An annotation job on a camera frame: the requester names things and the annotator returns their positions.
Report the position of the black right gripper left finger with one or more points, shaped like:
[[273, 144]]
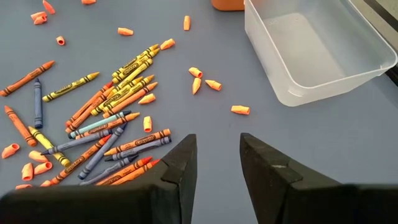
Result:
[[93, 205]]

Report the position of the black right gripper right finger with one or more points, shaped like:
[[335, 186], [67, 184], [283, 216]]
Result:
[[311, 205]]

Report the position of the orange crayon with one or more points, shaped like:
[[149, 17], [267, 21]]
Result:
[[118, 122], [127, 170], [20, 126], [140, 171], [130, 99], [74, 165], [90, 110], [26, 78], [140, 141], [90, 103]]

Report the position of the light blue crayon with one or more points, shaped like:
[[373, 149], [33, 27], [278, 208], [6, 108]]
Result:
[[99, 124]]

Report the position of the yellow crayon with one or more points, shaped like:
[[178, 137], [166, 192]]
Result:
[[133, 90], [38, 135], [136, 66], [136, 58], [70, 87], [136, 73], [124, 90]]

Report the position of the clear plastic bin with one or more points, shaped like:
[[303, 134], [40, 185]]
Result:
[[311, 46]]

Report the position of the orange plastic bin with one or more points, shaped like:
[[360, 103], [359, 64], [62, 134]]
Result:
[[227, 4]]

